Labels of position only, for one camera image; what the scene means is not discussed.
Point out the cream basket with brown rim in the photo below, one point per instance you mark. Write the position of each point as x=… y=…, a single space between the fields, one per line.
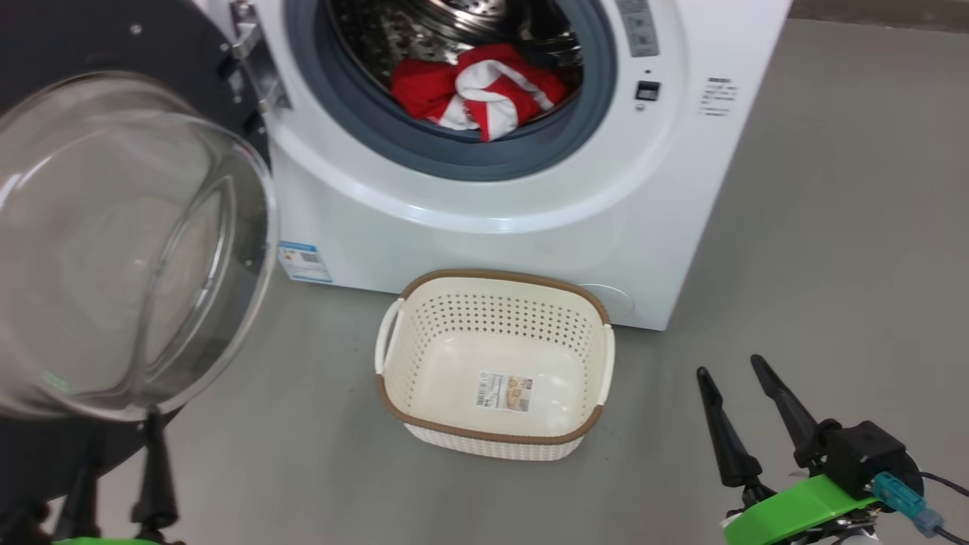
x=454 y=325

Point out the grey rubber door gasket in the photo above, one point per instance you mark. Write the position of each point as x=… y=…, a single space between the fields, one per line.
x=363 y=113

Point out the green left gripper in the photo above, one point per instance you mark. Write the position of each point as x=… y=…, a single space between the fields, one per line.
x=113 y=541

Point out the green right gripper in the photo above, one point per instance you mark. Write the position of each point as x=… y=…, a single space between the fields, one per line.
x=795 y=515

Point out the metal door hinge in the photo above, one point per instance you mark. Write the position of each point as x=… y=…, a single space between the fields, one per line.
x=261 y=68

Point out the blue energy label sticker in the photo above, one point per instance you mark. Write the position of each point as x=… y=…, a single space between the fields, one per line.
x=304 y=263

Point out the white front-load washing machine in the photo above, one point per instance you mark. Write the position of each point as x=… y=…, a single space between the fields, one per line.
x=530 y=242

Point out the washing machine glass door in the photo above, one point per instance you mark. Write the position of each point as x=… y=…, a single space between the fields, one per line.
x=113 y=250

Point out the red and white garment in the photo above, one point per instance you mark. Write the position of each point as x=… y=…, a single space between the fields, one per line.
x=454 y=83

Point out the round white filter cover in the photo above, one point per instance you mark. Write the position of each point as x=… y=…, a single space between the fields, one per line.
x=617 y=299

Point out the paper product label sticker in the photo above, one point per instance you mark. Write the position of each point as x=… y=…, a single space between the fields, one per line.
x=503 y=391

